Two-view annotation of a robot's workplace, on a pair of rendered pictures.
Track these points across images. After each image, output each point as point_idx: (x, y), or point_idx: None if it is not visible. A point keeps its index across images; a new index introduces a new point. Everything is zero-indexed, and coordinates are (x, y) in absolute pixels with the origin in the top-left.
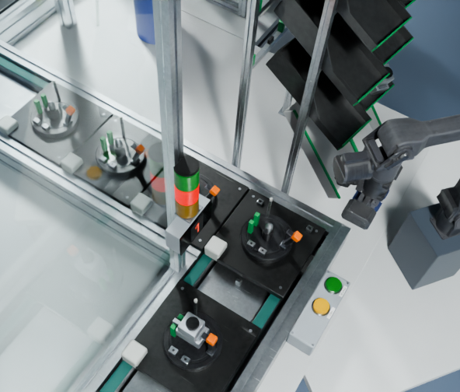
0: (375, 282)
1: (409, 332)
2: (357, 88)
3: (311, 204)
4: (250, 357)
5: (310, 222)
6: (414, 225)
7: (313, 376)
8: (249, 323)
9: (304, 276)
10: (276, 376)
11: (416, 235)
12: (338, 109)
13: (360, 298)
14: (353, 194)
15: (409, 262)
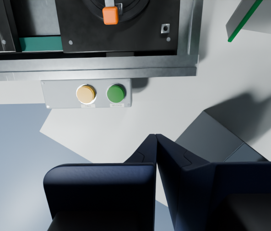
0: (163, 115)
1: None
2: None
3: (217, 13)
4: (31, 55)
5: (176, 24)
6: (226, 151)
7: (58, 109)
8: (9, 34)
9: (105, 60)
10: (36, 84)
11: (215, 154)
12: None
13: (142, 110)
14: (254, 50)
15: (191, 140)
